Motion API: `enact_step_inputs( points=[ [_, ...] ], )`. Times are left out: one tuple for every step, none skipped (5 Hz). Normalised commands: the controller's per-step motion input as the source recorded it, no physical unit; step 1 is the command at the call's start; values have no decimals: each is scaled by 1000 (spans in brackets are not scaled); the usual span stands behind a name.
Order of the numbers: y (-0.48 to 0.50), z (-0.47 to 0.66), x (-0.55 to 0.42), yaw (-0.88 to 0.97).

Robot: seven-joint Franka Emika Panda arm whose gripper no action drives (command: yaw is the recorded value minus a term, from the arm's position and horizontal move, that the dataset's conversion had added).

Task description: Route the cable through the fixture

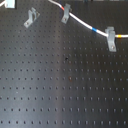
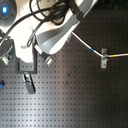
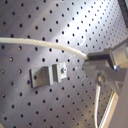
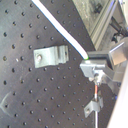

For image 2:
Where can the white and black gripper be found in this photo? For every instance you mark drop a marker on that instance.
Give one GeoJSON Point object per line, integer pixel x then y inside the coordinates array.
{"type": "Point", "coordinates": [27, 55]}

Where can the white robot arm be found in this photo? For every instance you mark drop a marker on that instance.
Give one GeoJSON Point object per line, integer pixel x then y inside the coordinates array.
{"type": "Point", "coordinates": [38, 26]}

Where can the silver USB plug connector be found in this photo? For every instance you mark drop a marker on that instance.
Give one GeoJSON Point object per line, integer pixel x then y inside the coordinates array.
{"type": "Point", "coordinates": [47, 58]}

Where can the silver connector at left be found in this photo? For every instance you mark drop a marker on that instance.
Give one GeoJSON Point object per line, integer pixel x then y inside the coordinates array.
{"type": "Point", "coordinates": [5, 60]}

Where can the grey metal cable clip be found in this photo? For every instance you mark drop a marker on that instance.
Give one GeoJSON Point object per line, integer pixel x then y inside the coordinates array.
{"type": "Point", "coordinates": [104, 58]}

